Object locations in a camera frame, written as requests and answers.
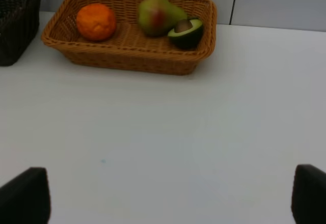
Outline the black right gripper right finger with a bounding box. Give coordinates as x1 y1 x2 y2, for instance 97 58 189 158
291 164 325 224

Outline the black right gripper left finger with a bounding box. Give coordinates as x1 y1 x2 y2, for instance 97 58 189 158
1 167 51 223

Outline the orange tangerine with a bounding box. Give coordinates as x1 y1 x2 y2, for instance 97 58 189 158
76 3 117 41

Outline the halved avocado with pit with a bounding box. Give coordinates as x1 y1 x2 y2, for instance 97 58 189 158
168 18 204 50

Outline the green pear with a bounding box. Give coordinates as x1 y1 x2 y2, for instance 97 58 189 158
138 0 187 37

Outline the orange wicker basket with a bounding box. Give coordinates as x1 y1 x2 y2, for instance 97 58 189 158
41 0 218 75

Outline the dark brown wicker basket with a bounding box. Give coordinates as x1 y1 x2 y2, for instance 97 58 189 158
1 0 41 67

